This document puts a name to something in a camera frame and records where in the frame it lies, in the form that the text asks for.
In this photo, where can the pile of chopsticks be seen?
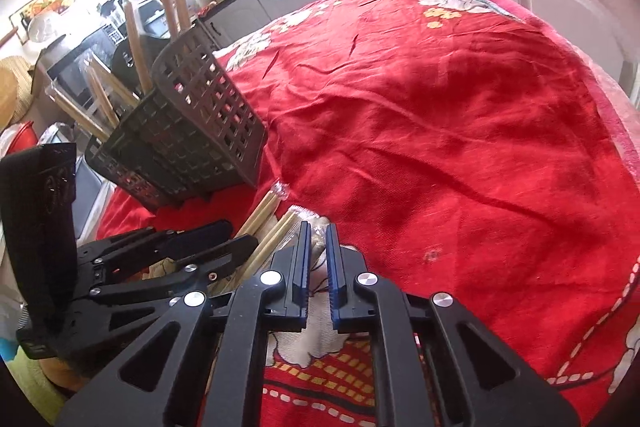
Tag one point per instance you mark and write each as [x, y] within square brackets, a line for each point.
[265, 222]

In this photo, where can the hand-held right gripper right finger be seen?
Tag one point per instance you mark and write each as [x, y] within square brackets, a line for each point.
[334, 272]

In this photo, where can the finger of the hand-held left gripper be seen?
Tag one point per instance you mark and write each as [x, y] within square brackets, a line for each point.
[210, 267]
[170, 242]

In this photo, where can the black microwave oven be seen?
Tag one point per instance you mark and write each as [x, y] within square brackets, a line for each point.
[82, 62]

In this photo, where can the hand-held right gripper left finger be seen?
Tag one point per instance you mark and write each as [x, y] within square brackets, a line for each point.
[301, 267]

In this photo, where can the white plastic bowl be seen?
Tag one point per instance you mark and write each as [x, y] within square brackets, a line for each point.
[44, 29]

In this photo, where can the fruit wall poster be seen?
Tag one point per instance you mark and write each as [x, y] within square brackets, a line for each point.
[45, 7]

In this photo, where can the yellow-green cloth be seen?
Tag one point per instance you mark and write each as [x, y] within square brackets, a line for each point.
[30, 382]

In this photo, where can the red floral tablecloth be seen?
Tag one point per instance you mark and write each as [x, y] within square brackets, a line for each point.
[450, 132]

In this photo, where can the red plastic basin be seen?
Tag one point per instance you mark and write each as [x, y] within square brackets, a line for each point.
[22, 134]

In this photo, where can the blender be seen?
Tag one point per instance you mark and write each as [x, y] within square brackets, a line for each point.
[114, 14]

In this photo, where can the woven straw hat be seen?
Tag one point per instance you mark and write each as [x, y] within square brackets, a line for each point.
[15, 89]

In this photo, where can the black plastic utensil basket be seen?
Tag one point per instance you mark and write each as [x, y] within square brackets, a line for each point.
[200, 122]

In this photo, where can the blue-grey plastic box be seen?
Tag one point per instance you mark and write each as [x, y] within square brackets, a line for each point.
[150, 12]

